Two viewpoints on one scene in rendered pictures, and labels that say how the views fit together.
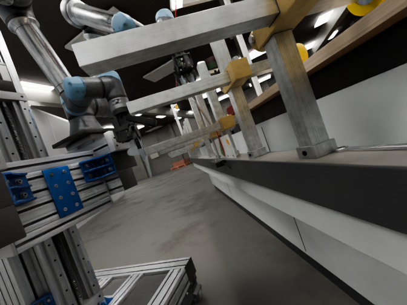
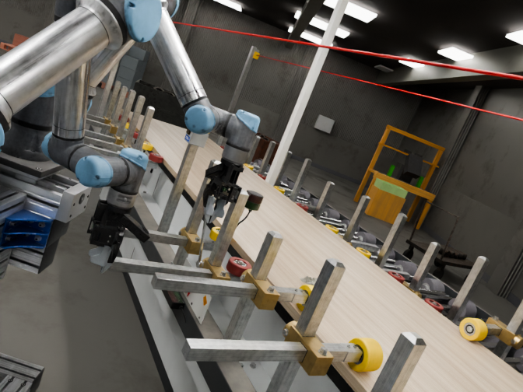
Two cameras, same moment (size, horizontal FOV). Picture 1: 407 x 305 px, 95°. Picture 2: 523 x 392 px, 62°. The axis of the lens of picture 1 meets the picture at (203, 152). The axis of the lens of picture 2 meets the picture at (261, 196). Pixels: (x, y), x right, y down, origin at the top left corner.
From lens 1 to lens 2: 0.89 m
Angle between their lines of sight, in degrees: 27
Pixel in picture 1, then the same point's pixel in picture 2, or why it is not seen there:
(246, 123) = (237, 328)
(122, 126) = (110, 230)
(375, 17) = (345, 374)
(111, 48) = (208, 356)
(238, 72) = (265, 305)
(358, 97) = (317, 379)
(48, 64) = (73, 100)
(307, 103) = not seen: outside the picture
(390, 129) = not seen: outside the picture
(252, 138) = not seen: hidden behind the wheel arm
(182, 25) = (251, 354)
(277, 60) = (285, 364)
